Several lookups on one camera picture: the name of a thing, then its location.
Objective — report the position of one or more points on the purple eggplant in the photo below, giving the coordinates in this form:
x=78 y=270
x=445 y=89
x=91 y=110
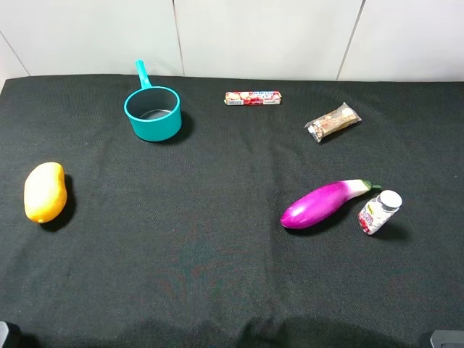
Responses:
x=323 y=202

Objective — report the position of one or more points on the red candy roll pack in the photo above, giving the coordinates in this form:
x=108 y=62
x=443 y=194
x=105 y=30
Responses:
x=251 y=98

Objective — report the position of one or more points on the black table cloth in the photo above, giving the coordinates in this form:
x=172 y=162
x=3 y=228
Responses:
x=180 y=244

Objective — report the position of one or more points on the teal saucepan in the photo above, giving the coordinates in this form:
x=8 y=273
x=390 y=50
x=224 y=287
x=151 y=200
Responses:
x=153 y=111

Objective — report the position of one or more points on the brown snack bar wrapper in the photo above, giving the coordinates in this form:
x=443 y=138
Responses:
x=342 y=117

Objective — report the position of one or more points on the small white-capped bottle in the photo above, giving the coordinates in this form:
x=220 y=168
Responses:
x=378 y=211

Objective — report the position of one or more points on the yellow mango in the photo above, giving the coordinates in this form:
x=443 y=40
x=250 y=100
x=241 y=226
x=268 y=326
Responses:
x=45 y=193

